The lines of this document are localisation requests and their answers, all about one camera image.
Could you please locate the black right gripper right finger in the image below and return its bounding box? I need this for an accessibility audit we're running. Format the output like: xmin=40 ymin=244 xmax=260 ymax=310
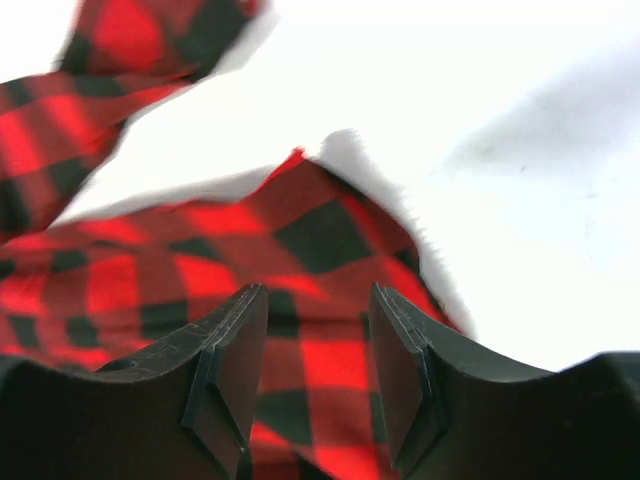
xmin=369 ymin=285 xmax=639 ymax=479

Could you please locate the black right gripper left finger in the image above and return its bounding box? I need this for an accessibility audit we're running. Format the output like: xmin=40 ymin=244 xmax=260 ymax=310
xmin=1 ymin=284 xmax=268 ymax=479

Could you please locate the red black plaid shirt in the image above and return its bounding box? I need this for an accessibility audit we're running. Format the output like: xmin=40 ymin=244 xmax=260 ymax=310
xmin=1 ymin=1 xmax=445 ymax=479

